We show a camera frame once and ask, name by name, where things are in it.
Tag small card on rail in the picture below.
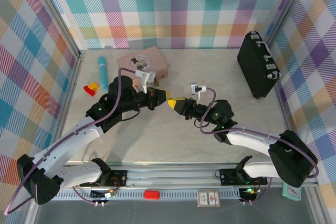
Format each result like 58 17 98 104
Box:
197 190 221 207

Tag pink cartoon tin box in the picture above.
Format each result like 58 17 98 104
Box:
116 46 169 83

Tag thin purple base cable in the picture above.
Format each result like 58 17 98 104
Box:
240 176 272 206
72 186 106 207

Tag teal alarm clock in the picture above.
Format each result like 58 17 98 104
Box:
282 182 301 202

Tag aluminium frame post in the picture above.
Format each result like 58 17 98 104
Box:
25 0 86 59
265 0 316 49

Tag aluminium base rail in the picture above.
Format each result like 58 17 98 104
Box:
62 161 320 190

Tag small red box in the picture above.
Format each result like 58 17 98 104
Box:
143 190 160 200

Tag aluminium frame side rail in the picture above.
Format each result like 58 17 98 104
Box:
272 84 331 224
23 50 86 224

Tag black briefcase with silver latches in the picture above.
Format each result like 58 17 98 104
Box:
236 31 281 100

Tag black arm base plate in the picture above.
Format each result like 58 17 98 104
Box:
90 170 129 187
219 168 268 186

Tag small black controller board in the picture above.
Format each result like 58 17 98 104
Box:
90 188 117 200
240 187 258 199

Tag grey slotted cable duct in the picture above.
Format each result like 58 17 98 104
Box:
43 191 249 204

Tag red toy block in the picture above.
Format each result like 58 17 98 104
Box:
83 84 97 97

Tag teal toy microphone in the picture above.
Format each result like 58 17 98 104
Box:
98 56 109 93

